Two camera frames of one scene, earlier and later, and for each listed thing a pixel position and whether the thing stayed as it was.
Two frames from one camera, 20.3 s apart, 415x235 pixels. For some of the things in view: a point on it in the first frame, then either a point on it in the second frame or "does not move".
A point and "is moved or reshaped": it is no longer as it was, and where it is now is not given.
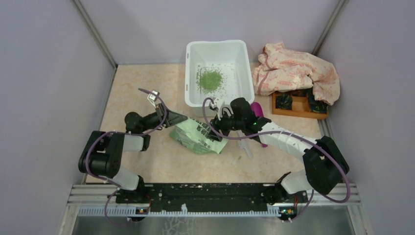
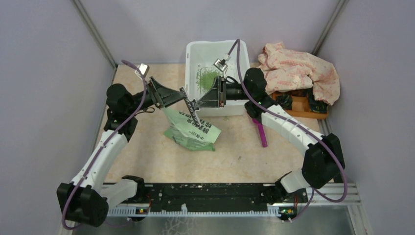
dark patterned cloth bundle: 284,101 does not move
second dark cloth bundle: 317,106 does not move
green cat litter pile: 209,79 does not move
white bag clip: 242,144 -> 192,105
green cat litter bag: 195,135 is moved or reshaped
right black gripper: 218,125 -> 213,98
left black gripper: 173,118 -> 162,96
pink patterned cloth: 280,69 does not move
